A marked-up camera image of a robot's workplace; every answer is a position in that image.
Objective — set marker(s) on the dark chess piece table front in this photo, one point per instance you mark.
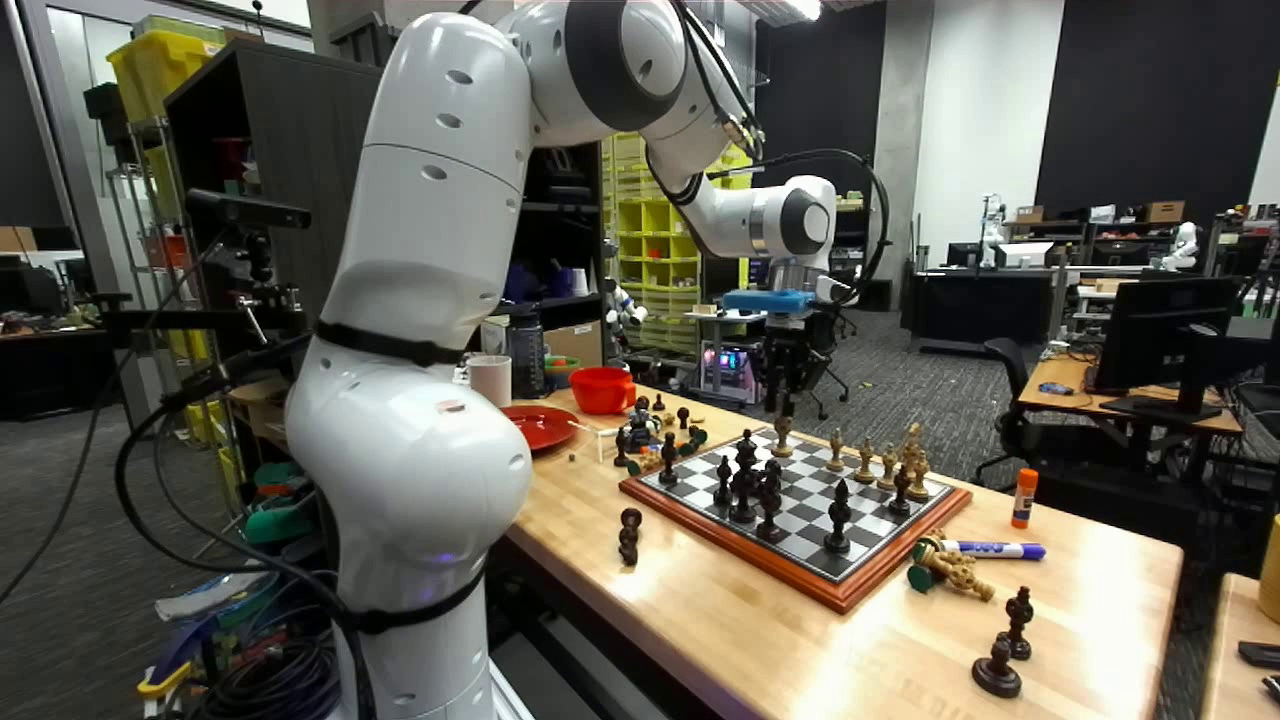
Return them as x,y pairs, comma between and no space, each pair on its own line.
992,669

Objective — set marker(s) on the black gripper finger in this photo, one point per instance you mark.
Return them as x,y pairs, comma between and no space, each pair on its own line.
780,419

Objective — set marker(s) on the dark chess piece table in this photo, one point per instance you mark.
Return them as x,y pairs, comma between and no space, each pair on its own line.
992,669
1019,623

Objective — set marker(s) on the white paper cup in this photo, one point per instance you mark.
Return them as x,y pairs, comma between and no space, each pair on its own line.
489,377

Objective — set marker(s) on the orange capped glue stick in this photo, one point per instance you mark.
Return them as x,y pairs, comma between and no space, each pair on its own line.
1027,492

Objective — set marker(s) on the purple white marker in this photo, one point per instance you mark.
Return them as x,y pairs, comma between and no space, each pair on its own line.
997,550

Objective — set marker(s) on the dark chess piece off board left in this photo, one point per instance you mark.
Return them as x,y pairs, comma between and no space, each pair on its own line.
630,532

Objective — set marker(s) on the yellow bin rack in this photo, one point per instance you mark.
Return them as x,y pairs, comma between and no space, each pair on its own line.
655,252

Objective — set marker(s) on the dark water bottle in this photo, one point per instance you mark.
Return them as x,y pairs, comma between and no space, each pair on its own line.
526,340

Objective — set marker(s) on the cluster of captured chess pieces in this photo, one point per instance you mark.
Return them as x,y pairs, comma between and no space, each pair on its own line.
657,437

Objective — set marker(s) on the red plastic bowl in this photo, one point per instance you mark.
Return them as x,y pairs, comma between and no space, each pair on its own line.
600,390

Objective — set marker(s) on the black storage shelf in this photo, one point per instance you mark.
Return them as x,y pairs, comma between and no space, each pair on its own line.
264,150

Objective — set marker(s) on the red plastic plate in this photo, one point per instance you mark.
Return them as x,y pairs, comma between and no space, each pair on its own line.
544,425

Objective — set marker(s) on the dark chess piece board centre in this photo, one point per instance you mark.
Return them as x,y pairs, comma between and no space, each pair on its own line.
769,503

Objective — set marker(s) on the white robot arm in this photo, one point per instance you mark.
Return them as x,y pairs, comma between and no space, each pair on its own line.
419,468

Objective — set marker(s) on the dark chess piece table rear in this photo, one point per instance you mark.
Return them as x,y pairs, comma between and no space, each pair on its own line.
1019,623

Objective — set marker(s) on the black computer monitor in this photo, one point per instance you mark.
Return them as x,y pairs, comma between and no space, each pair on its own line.
1167,333

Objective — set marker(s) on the wooden framed chessboard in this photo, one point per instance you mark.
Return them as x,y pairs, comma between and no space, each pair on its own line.
879,536

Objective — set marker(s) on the golden king piece far right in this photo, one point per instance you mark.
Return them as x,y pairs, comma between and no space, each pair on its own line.
913,463

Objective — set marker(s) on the dark queen piece board right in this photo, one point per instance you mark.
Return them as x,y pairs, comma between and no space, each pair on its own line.
836,514

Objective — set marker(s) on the black gripper body blue camera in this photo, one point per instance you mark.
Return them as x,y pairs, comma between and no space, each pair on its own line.
796,337

